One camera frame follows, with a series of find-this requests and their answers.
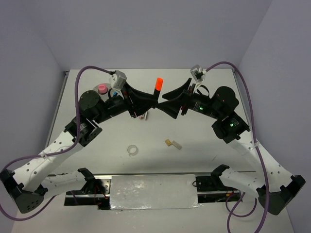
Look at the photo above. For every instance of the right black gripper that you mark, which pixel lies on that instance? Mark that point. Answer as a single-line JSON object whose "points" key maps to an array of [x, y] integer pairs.
{"points": [[172, 106]]}

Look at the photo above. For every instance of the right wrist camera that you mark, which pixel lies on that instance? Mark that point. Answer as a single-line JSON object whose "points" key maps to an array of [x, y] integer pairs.
{"points": [[198, 73]]}

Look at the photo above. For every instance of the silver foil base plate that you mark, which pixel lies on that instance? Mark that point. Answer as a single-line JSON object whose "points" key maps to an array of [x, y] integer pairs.
{"points": [[149, 192]]}

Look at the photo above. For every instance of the pink mini stapler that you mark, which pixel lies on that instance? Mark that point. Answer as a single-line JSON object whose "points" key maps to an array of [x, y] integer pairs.
{"points": [[144, 116]]}

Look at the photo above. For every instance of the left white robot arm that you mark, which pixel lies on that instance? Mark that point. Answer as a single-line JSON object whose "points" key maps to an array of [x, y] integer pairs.
{"points": [[32, 183]]}

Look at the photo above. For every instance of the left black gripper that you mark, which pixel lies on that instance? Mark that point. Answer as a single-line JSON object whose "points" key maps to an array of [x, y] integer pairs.
{"points": [[141, 102]]}

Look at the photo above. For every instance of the white round divided organizer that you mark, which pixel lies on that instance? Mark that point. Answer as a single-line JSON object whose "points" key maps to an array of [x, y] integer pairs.
{"points": [[106, 96]]}

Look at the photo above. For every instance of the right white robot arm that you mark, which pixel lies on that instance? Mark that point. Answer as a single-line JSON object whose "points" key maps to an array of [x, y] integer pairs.
{"points": [[273, 185]]}

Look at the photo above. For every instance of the pink marker pack bottle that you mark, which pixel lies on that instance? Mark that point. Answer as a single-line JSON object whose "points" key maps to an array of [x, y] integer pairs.
{"points": [[102, 89]]}

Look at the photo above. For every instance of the grey eraser piece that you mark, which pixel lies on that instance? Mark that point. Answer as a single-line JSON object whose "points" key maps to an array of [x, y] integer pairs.
{"points": [[177, 145]]}

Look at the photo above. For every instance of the orange highlighter cap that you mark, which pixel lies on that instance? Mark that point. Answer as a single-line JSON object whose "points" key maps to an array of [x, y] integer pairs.
{"points": [[159, 84]]}

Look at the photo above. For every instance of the clear tape roll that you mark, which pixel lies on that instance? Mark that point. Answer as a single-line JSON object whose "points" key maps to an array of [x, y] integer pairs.
{"points": [[132, 150]]}

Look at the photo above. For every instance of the black orange-tip highlighter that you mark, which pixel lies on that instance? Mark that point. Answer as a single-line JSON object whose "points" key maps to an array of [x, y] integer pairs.
{"points": [[156, 95]]}

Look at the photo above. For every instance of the tan small eraser block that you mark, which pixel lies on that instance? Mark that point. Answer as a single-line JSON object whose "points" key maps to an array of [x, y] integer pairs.
{"points": [[168, 142]]}

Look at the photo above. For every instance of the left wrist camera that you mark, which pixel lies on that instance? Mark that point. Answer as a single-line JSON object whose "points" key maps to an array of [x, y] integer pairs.
{"points": [[117, 81]]}

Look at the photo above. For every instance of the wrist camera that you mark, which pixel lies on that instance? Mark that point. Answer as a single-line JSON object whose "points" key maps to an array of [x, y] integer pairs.
{"points": [[198, 73], [117, 81]]}

